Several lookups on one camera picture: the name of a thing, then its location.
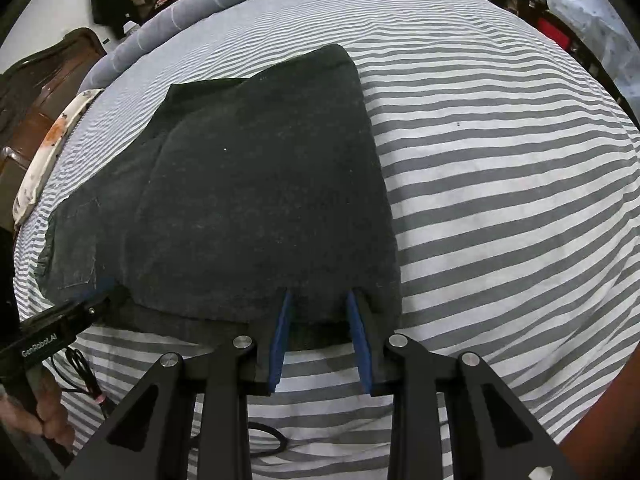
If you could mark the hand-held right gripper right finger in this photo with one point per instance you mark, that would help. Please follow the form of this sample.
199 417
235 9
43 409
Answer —
360 345

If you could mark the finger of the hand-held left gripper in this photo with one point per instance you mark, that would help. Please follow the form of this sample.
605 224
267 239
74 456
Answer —
106 286
105 306

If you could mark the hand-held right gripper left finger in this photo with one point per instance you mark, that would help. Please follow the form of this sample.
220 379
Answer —
280 342

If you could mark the black denim pants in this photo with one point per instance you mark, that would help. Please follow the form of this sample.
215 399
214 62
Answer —
250 185

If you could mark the person's left hand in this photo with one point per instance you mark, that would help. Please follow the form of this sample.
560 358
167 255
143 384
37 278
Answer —
50 410

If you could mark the floral pillow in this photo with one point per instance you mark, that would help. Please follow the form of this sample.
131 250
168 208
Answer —
45 160

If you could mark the wooden headboard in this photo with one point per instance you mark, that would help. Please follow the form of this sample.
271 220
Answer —
40 100

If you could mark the grey white striped bed sheet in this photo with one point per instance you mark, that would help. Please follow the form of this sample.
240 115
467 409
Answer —
500 185

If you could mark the red box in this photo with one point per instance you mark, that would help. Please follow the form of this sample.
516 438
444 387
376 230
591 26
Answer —
552 28

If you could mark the pile of bedding at right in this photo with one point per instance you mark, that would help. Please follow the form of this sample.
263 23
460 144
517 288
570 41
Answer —
520 0

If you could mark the white patterned cloth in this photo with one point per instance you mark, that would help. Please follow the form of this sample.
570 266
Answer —
600 25

